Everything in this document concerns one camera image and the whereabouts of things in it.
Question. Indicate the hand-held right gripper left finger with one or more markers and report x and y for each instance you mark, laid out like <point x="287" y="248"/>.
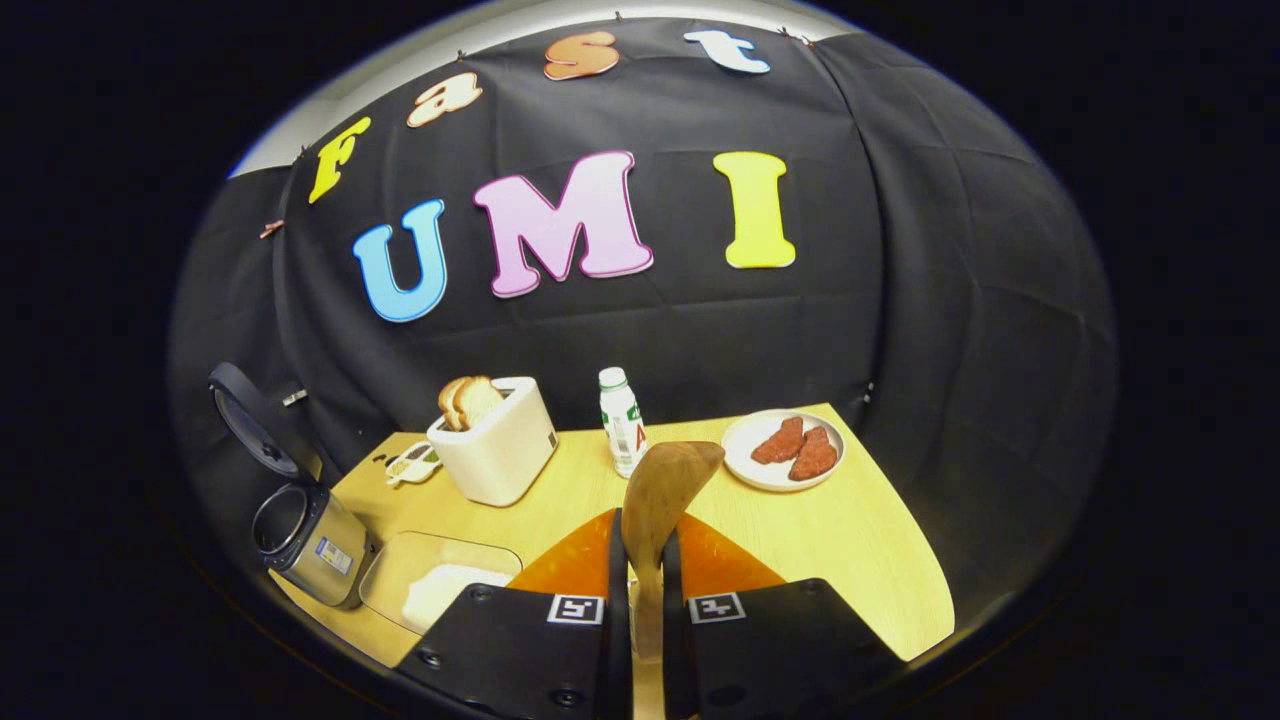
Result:
<point x="618" y="620"/>

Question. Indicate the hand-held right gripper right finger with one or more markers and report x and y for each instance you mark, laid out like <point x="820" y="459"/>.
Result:
<point x="673" y="620"/>

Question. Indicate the wooden spoon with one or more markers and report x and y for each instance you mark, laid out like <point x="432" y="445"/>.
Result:
<point x="665" y="490"/>

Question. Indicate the pile of white rice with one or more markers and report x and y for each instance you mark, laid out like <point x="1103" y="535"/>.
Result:
<point x="445" y="595"/>

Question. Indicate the clear plastic rice box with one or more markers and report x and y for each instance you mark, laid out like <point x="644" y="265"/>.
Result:
<point x="440" y="555"/>

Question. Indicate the dark grey rice cooker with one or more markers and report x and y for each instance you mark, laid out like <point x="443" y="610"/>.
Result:
<point x="320" y="555"/>

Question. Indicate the white plate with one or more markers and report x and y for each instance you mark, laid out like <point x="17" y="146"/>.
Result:
<point x="745" y="465"/>

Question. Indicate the white drink bottle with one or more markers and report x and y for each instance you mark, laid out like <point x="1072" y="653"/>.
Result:
<point x="624" y="425"/>

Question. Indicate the white toaster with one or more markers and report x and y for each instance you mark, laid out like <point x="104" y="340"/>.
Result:
<point x="500" y="455"/>

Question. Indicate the red meat slice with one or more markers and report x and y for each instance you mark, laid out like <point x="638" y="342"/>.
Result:
<point x="813" y="457"/>
<point x="778" y="442"/>

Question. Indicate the white divided sauce dish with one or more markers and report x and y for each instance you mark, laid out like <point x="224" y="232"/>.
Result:
<point x="412" y="464"/>

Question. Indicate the bread slice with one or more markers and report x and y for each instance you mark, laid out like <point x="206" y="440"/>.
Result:
<point x="448" y="402"/>
<point x="480" y="400"/>

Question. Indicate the black backdrop cloth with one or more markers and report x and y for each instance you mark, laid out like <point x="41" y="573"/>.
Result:
<point x="900" y="300"/>

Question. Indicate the metal clip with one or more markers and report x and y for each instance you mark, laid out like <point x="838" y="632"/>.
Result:
<point x="294" y="398"/>

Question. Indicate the pink clip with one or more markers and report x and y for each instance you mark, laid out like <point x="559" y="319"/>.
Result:
<point x="272" y="229"/>

